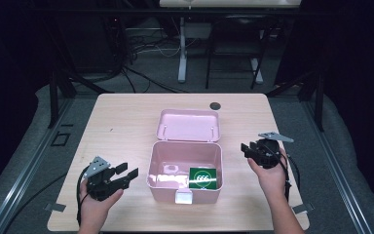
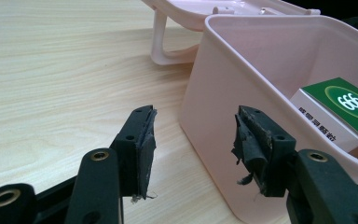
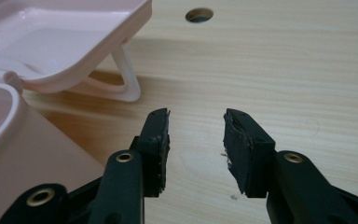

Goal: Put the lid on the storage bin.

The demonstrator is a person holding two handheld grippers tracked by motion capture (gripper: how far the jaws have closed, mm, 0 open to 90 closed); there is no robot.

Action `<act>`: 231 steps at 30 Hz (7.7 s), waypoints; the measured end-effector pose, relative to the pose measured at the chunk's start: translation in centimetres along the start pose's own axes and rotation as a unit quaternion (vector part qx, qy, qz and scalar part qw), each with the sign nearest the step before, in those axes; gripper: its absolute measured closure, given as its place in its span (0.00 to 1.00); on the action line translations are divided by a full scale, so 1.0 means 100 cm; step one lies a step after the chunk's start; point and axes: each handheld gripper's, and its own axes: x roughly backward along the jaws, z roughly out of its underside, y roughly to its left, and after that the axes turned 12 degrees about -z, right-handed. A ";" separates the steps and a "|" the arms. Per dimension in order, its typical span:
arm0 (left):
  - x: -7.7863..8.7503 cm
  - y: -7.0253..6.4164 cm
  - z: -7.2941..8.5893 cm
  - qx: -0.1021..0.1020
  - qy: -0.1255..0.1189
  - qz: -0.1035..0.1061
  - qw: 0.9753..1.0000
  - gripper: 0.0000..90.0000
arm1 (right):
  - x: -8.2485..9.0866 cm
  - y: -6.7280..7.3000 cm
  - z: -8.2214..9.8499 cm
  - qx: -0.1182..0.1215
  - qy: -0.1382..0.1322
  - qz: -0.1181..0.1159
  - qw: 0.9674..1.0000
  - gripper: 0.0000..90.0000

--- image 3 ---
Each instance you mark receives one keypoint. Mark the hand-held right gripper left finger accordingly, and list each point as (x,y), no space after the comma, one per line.
(150,149)

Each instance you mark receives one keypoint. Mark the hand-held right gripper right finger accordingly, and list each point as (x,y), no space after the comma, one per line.
(248,155)

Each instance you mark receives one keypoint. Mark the pink plastic lidded box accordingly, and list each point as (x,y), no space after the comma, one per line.
(43,68)

